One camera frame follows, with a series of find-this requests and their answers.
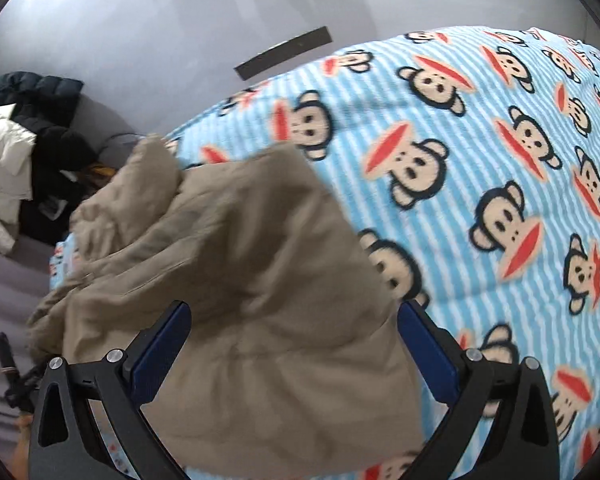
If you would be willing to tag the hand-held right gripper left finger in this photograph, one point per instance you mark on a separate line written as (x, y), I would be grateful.
(160, 355)

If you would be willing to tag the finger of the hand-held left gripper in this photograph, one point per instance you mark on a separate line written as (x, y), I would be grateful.
(6, 355)

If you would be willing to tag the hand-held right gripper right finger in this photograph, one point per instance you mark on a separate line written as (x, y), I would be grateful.
(430, 355)

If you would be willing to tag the tan puffer jacket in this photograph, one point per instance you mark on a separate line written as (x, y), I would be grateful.
(240, 280)

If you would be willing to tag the person's left forearm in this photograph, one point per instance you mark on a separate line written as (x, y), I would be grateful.
(21, 450)

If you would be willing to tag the grey curtain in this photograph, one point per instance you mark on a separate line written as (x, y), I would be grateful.
(7, 300)

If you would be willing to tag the blue striped monkey print blanket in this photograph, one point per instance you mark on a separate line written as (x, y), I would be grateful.
(480, 185)

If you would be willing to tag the black coat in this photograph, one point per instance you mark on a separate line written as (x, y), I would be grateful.
(55, 180)

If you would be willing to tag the orange patterned bag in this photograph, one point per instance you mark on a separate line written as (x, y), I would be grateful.
(100, 171)

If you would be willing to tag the white puffer jacket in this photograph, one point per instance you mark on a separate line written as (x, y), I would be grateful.
(2, 160)

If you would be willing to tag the black wall strip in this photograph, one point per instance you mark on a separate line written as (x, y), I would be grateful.
(282, 54)

